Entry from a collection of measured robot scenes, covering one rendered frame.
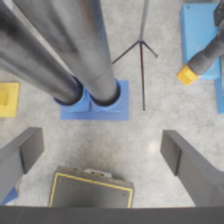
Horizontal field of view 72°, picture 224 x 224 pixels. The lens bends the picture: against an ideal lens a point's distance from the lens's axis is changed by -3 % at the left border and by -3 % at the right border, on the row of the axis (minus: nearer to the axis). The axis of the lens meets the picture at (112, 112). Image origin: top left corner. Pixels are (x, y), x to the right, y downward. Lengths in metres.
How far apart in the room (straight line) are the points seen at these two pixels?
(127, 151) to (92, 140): 0.38
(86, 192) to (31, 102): 1.16
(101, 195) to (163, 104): 1.05
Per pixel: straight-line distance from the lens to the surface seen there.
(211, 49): 0.48
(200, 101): 1.87
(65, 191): 1.50
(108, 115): 1.67
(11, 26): 0.68
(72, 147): 1.75
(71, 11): 0.43
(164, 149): 0.16
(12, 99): 2.12
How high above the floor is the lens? 1.66
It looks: 81 degrees down
